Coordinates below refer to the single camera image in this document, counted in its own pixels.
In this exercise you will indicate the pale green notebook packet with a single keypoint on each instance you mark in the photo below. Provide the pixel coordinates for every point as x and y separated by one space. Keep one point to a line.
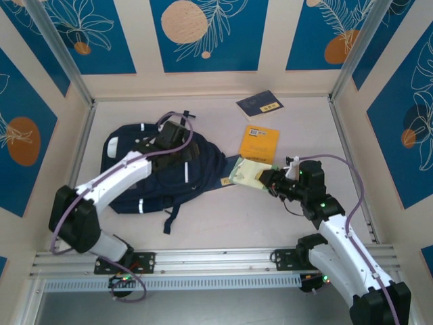
247 172

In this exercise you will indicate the yellow paperback book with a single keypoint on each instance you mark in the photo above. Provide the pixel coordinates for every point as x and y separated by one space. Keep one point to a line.
258 142

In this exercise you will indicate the navy book long yellow label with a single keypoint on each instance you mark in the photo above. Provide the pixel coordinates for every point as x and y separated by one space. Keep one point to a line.
231 160

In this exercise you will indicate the navy blue backpack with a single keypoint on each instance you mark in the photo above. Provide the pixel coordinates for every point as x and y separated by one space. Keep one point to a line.
162 189

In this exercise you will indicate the navy book small yellow label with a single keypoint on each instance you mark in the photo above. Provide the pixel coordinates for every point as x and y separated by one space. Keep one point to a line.
257 103

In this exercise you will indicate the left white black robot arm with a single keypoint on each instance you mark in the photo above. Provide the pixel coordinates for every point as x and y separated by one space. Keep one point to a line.
111 179

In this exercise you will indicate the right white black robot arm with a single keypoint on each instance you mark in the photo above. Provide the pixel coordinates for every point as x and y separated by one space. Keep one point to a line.
345 243

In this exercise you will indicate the small circuit board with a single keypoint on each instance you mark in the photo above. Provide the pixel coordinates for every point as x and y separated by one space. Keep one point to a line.
318 282
123 280

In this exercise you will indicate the blue panel with beige circle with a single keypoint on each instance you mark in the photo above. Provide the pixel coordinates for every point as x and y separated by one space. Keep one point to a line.
236 50

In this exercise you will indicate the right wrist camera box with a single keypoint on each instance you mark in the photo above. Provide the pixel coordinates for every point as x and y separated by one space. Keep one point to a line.
293 167

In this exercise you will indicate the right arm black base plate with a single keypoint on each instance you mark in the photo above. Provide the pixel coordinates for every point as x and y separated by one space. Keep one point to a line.
282 260

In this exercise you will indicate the blue leaf print wall panel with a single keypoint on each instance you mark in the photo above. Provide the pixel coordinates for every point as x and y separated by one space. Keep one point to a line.
20 189
382 44
389 152
30 44
101 50

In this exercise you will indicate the aluminium front rail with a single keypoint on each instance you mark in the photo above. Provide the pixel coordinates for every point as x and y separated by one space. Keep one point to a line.
216 262

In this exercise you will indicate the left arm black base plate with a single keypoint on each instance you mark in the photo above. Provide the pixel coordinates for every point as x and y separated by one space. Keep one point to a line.
149 262

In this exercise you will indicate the aluminium corner post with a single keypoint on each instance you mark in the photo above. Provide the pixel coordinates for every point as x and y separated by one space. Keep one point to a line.
358 44
61 44

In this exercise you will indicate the blue fern print wall panel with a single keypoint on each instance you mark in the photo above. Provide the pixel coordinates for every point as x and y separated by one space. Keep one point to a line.
304 34

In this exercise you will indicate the aluminium frame leg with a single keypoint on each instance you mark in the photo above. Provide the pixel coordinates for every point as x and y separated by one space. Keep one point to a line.
28 304

